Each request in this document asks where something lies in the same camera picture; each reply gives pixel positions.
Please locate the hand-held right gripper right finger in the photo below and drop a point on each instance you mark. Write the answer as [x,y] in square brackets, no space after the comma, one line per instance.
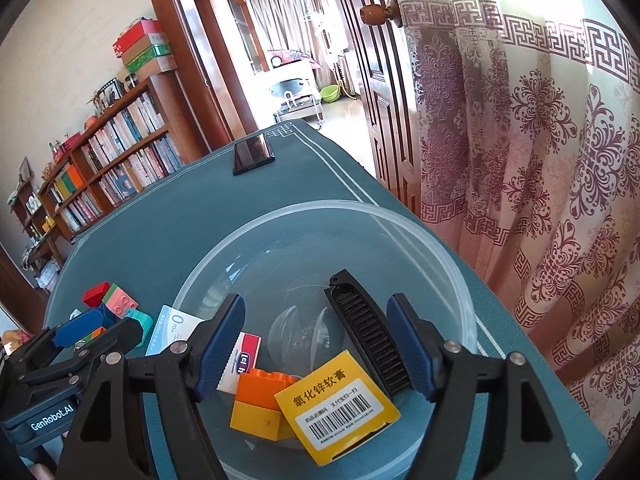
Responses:
[409,345]

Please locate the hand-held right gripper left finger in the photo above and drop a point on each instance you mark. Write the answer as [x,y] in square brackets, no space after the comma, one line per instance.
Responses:
[220,347]

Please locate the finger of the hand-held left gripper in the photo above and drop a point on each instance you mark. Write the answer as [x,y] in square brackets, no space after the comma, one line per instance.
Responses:
[122,335]
[80,327]

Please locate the green and pink building block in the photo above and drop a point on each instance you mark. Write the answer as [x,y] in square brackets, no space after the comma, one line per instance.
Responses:
[121,301]

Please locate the clear plastic bowl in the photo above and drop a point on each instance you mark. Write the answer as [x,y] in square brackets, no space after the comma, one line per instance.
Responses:
[350,240]

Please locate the green covered desktop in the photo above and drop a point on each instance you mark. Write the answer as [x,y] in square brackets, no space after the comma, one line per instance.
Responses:
[200,210]

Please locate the teal building block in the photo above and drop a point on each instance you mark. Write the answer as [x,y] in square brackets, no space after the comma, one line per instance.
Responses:
[141,324]

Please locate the white and red packet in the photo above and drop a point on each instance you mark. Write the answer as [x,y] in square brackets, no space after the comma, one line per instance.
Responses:
[245,357]

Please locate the red building block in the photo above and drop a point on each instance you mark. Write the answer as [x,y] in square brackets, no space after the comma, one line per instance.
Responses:
[95,294]

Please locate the black ribbed comb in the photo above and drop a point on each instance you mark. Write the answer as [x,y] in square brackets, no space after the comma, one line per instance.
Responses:
[367,330]

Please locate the white and blue card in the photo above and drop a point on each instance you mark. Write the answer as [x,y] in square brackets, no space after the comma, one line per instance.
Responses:
[172,327]

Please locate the orange building block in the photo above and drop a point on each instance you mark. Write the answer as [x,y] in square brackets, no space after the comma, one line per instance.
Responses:
[260,387]

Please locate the clear plastic dome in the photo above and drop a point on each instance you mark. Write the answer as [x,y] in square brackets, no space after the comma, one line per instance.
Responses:
[327,335]
[290,340]

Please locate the dark wooden door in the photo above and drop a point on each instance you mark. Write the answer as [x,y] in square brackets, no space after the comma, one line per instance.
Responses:
[20,290]

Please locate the yellow building block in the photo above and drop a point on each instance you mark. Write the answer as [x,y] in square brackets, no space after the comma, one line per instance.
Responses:
[255,420]

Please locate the yellow ointment box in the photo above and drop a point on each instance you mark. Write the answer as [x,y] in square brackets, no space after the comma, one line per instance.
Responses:
[335,405]

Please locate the small wooden shelf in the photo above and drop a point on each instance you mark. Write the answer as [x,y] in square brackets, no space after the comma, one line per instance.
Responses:
[35,230]

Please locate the wooden bookshelf with books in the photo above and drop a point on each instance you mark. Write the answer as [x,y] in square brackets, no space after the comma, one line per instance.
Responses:
[120,155]

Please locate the black smartphone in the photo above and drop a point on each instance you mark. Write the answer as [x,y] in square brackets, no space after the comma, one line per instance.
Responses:
[252,155]

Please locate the patterned pink curtain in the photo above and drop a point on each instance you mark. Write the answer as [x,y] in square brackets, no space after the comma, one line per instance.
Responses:
[525,160]

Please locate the brown wooden door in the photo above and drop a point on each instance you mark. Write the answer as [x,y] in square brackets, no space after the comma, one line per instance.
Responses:
[372,85]

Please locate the green plastic basin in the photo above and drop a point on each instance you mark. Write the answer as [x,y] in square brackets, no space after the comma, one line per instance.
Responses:
[330,93]

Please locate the beige cardboard box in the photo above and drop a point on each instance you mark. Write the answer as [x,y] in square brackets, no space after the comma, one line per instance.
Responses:
[155,67]

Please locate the door knob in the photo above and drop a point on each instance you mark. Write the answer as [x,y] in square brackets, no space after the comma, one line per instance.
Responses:
[376,12]

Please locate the grey window curtain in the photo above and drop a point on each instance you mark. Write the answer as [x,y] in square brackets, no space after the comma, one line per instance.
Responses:
[285,15]

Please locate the film strip picture frame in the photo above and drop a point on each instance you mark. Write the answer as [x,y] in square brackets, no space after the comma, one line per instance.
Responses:
[111,91]

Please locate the wooden door frame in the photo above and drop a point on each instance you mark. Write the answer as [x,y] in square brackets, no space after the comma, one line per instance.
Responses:
[195,60]

